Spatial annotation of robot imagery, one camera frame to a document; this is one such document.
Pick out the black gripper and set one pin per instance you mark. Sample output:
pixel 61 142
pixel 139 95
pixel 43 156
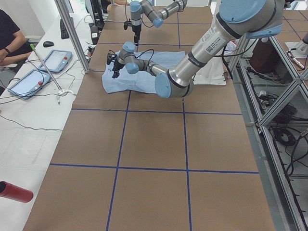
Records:
pixel 136 31
pixel 117 64

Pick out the light blue t-shirt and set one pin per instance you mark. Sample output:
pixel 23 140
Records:
pixel 140 81

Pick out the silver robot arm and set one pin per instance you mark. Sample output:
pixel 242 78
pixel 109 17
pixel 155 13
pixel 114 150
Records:
pixel 144 7
pixel 235 18

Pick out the far blue teach pendant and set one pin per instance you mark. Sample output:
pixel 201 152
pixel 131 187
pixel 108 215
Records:
pixel 56 60

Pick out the blue teach pendant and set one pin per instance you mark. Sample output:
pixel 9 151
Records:
pixel 56 60
pixel 30 84

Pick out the black keyboard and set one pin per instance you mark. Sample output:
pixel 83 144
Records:
pixel 63 30

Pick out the black computer mouse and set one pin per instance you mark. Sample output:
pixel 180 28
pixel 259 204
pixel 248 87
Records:
pixel 48 44

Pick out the metal rod green tip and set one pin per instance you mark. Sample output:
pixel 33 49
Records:
pixel 48 71

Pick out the near blue teach pendant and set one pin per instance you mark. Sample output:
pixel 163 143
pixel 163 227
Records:
pixel 30 84

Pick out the seated person black shirt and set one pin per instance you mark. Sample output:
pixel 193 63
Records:
pixel 14 47

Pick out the red cylinder bottle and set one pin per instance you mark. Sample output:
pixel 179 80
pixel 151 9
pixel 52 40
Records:
pixel 13 192

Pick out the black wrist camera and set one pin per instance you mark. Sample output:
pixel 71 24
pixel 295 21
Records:
pixel 111 57

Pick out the aluminium frame post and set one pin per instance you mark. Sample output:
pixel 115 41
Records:
pixel 65 15

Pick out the aluminium frame rack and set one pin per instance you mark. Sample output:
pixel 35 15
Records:
pixel 271 82

